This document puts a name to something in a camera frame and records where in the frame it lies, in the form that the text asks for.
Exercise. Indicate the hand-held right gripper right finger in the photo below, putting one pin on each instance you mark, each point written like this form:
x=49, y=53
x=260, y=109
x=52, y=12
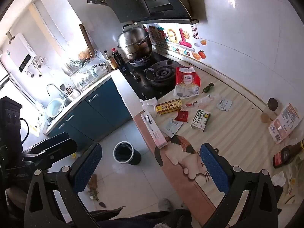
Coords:
x=213, y=168

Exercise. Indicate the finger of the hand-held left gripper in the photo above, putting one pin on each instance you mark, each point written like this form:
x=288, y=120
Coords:
x=54, y=138
x=59, y=150

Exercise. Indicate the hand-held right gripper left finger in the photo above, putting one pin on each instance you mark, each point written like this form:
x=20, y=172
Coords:
x=87, y=168

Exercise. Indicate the black trash bin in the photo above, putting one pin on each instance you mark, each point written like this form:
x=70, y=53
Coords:
x=123, y=153

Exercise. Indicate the green pepper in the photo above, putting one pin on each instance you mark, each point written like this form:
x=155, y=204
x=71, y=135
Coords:
x=209, y=87

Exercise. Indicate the red and white plastic bag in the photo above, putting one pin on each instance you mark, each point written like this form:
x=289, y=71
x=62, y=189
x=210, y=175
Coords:
x=186, y=78

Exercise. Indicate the yellow floor scrap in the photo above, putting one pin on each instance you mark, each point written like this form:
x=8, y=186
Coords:
x=73, y=155

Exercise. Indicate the vegetable scraps pile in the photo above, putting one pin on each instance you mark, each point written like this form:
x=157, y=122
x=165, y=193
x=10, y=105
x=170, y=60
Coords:
x=93, y=192

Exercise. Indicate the white basin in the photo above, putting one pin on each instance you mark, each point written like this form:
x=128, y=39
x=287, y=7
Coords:
x=54, y=106

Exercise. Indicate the cat print table cover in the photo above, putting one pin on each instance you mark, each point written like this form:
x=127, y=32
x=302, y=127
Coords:
x=237, y=128

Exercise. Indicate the utensil holder with chopsticks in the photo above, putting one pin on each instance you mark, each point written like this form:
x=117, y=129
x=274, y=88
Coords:
x=72, y=93

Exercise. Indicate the green and white box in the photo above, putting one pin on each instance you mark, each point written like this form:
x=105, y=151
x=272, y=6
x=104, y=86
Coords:
x=200, y=120

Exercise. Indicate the metal sink faucet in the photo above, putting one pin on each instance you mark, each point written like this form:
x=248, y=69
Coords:
x=51, y=85

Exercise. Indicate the blue kitchen cabinets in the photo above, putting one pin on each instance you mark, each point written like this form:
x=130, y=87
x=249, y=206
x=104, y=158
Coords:
x=99, y=109

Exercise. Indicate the white sachet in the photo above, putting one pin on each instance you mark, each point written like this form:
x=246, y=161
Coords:
x=172, y=127

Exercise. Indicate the red sachet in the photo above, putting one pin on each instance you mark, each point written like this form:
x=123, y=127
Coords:
x=181, y=116

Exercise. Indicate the crumpled white tissue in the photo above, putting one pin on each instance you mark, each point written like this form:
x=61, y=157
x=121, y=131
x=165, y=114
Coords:
x=148, y=103
x=277, y=178

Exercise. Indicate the white paper packet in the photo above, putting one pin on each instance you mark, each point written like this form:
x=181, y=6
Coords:
x=224, y=104

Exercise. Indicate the small red clear wrapper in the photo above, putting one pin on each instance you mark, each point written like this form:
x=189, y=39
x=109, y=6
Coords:
x=190, y=104

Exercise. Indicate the clear plastic wrapper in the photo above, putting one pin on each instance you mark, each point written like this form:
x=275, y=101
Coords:
x=209, y=99

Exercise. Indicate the dark brown bottle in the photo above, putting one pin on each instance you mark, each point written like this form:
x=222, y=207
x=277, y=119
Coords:
x=285, y=155

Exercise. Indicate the dish rack with dishes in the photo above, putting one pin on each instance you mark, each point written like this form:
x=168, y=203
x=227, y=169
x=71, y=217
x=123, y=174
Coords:
x=87, y=73

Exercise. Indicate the pink and white box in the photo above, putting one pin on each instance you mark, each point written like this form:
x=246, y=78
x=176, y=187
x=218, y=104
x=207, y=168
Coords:
x=152, y=129

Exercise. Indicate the white water heater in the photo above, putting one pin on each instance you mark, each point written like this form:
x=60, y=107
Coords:
x=19, y=52

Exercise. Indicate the yellow and red box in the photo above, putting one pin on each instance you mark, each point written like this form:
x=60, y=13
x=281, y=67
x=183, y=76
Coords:
x=168, y=106

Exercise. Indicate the yellowish clear plastic bag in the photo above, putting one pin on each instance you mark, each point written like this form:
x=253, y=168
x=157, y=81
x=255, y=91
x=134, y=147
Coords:
x=294, y=178

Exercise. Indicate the glass jar with dark lid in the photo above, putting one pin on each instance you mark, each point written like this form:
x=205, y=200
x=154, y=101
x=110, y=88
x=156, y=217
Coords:
x=272, y=104

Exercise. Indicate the brown label sauce bottle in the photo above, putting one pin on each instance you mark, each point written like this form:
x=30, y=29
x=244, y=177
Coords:
x=111, y=63

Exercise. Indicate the black gas stove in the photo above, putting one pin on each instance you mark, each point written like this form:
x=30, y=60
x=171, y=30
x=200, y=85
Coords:
x=140, y=85

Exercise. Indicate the dark sauce bottle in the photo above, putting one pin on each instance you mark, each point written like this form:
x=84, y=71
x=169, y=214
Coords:
x=117, y=58

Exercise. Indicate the wooden cutting board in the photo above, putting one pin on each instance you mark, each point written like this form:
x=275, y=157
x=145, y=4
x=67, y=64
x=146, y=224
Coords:
x=86, y=40

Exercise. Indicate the stainless steel steamer pot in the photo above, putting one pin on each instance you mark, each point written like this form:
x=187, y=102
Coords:
x=134, y=40

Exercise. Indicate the black range hood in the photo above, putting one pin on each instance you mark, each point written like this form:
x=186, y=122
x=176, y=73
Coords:
x=142, y=2

